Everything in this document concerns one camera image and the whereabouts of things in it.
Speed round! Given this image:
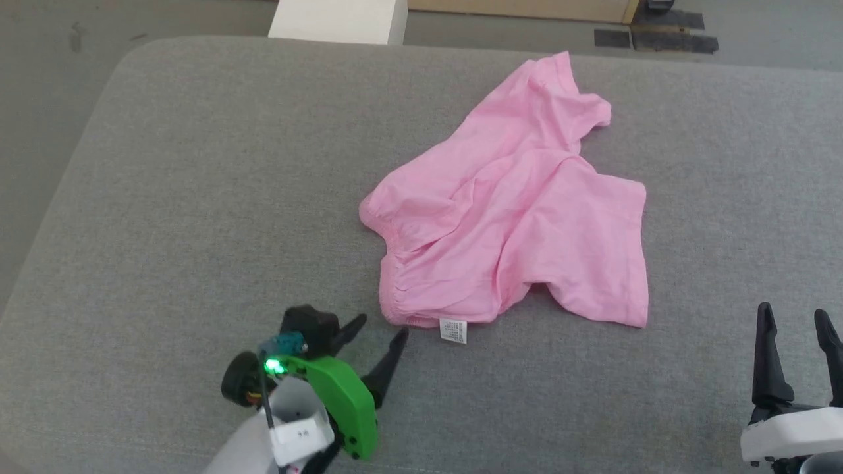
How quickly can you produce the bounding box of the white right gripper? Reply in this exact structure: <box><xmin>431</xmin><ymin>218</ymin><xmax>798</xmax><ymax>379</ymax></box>
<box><xmin>741</xmin><ymin>302</ymin><xmax>843</xmax><ymax>465</ymax></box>

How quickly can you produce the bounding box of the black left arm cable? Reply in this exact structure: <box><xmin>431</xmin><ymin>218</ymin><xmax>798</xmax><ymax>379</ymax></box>
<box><xmin>258</xmin><ymin>332</ymin><xmax>307</xmax><ymax>474</ymax></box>

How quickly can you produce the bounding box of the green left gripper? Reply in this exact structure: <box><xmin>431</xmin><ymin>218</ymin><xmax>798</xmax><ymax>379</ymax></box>
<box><xmin>221</xmin><ymin>313</ymin><xmax>410</xmax><ymax>460</ymax></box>

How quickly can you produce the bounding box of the long black floor mat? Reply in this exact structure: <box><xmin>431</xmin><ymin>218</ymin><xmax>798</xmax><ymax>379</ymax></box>
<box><xmin>630</xmin><ymin>29</ymin><xmax>720</xmax><ymax>55</ymax></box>

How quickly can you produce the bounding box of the small black floor mat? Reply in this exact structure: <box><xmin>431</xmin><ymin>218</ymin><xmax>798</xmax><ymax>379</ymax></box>
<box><xmin>593</xmin><ymin>28</ymin><xmax>632</xmax><ymax>49</ymax></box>

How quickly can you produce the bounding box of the white box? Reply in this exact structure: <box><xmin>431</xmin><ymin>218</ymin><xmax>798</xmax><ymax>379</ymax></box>
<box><xmin>267</xmin><ymin>0</ymin><xmax>408</xmax><ymax>46</ymax></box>

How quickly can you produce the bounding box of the grey sofa cushion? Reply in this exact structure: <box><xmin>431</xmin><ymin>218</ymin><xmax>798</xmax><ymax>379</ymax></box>
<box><xmin>0</xmin><ymin>36</ymin><xmax>843</xmax><ymax>474</ymax></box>

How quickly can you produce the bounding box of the pink shirt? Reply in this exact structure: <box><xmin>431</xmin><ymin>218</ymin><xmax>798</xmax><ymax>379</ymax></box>
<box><xmin>358</xmin><ymin>51</ymin><xmax>650</xmax><ymax>345</ymax></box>

